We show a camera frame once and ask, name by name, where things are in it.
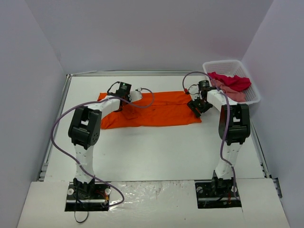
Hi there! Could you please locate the orange t shirt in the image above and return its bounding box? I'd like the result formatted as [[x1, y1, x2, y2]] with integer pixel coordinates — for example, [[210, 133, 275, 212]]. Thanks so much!
[[101, 91, 201, 130]]

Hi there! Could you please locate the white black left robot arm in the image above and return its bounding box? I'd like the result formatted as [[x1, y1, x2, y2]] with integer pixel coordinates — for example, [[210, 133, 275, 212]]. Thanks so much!
[[68, 82, 142, 199]]

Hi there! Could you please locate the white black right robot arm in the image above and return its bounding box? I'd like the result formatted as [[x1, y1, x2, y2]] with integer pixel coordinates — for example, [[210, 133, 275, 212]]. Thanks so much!
[[185, 80, 250, 196]]

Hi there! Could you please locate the dusty pink t shirt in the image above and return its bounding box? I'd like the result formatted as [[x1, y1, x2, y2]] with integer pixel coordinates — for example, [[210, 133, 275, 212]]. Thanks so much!
[[211, 79, 246, 103]]

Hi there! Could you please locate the magenta t shirt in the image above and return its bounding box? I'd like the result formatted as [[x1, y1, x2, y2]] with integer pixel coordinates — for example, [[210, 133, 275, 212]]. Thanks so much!
[[208, 72, 252, 92]]

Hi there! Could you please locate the white plastic laundry basket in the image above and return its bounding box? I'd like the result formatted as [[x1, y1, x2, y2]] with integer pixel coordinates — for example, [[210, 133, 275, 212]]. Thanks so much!
[[202, 60, 260, 105]]

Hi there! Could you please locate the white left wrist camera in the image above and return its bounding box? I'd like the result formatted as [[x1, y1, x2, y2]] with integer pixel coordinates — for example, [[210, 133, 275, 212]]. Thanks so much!
[[128, 88, 143, 103]]

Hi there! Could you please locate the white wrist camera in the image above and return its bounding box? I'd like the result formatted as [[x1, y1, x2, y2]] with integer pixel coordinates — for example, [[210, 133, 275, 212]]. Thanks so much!
[[128, 88, 143, 103], [184, 84, 200, 100]]

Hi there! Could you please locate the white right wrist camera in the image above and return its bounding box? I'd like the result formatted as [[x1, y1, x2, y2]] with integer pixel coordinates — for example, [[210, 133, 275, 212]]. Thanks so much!
[[184, 84, 200, 100]]

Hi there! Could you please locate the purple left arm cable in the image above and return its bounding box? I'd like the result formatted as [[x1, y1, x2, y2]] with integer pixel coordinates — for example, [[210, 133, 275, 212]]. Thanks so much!
[[51, 87, 155, 207]]

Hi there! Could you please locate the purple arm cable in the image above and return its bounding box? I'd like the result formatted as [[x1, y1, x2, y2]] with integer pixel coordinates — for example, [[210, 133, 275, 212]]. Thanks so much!
[[51, 87, 155, 207], [182, 71, 239, 200]]

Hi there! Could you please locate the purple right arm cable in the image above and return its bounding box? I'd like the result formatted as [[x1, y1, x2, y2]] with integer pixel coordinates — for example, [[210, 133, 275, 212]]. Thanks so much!
[[182, 71, 239, 200]]

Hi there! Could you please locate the aluminium table edge rail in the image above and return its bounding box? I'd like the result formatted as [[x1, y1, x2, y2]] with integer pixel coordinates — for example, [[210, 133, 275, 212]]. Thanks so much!
[[39, 74, 72, 182]]

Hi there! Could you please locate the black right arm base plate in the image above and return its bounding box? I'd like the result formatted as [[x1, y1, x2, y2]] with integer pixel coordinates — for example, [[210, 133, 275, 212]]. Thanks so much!
[[195, 180, 242, 209]]

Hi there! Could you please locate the thin black cable loop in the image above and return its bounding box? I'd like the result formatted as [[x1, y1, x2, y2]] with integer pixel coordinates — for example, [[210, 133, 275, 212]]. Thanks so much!
[[73, 190, 90, 224]]

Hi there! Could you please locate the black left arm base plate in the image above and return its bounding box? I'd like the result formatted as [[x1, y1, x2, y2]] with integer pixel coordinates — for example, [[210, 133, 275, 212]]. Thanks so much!
[[65, 183, 111, 212]]

